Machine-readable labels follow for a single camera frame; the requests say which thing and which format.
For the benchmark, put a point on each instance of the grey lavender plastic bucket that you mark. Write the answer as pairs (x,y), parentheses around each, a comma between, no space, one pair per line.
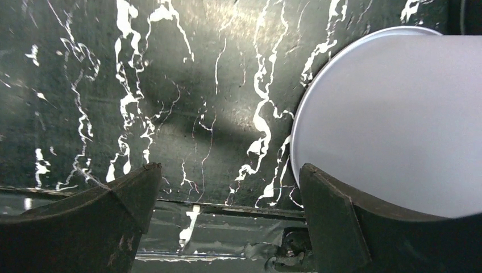
(397,114)

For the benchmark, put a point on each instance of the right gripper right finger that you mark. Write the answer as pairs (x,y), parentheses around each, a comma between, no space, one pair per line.
(353,231)

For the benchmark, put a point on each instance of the black plastic bucket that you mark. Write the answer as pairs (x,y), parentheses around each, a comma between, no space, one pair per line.
(464,17)

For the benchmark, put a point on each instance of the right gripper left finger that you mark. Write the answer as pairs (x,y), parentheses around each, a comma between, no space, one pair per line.
(98,230)

